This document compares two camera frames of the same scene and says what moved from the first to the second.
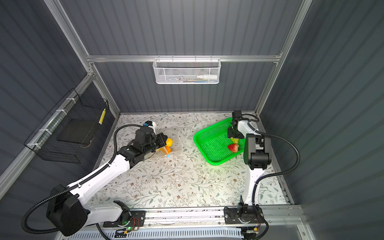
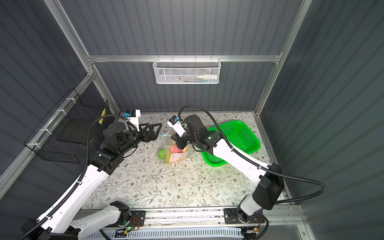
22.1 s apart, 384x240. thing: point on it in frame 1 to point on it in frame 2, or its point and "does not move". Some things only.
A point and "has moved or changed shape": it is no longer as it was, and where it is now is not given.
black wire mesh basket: (64, 135) does not move
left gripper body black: (156, 143) to (133, 139)
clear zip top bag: (174, 145) has moved or changed shape
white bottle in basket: (208, 76) does not move
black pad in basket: (78, 131) does not move
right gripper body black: (233, 133) to (191, 139)
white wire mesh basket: (186, 71) does not move
